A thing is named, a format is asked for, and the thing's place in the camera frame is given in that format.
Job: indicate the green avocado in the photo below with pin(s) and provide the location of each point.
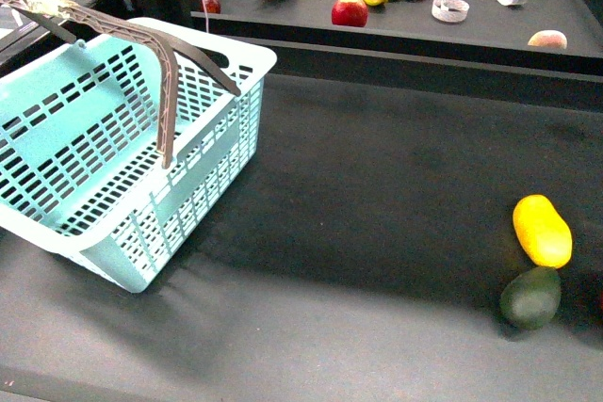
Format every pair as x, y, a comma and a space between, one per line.
532, 299

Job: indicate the black fruit shelf tray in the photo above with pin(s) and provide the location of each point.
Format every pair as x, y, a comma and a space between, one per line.
477, 31

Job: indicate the light blue plastic basket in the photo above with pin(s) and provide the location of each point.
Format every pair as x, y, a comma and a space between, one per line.
116, 145

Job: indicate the red apple on shelf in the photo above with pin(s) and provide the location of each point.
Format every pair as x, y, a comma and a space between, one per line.
349, 13

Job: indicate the small dark red fruit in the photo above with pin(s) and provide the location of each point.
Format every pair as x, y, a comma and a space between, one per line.
211, 6

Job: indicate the yellow mango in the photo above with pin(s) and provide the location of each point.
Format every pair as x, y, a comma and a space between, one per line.
542, 232

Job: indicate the pale peach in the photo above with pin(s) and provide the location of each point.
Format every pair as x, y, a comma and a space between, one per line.
548, 38

